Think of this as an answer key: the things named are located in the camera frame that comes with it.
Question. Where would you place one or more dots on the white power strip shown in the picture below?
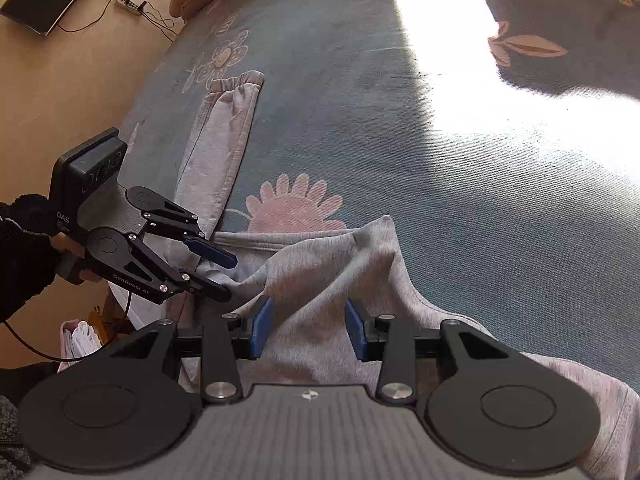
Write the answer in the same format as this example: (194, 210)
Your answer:
(132, 7)

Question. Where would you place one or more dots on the black gloved left hand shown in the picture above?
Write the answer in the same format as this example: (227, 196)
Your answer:
(32, 249)

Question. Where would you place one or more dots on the grey sweatpants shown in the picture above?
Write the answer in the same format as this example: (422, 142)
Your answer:
(309, 271)

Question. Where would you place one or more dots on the white bag on floor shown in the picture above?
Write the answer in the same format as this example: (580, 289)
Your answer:
(78, 339)

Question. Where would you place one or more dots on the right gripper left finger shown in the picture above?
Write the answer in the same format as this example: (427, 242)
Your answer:
(122, 407)

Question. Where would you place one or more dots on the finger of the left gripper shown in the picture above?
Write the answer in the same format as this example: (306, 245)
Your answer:
(125, 260)
(166, 219)

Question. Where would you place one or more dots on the teal floral bed sheet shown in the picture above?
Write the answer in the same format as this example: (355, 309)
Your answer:
(501, 136)

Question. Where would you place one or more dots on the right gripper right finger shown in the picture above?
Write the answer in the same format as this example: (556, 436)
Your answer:
(484, 403)

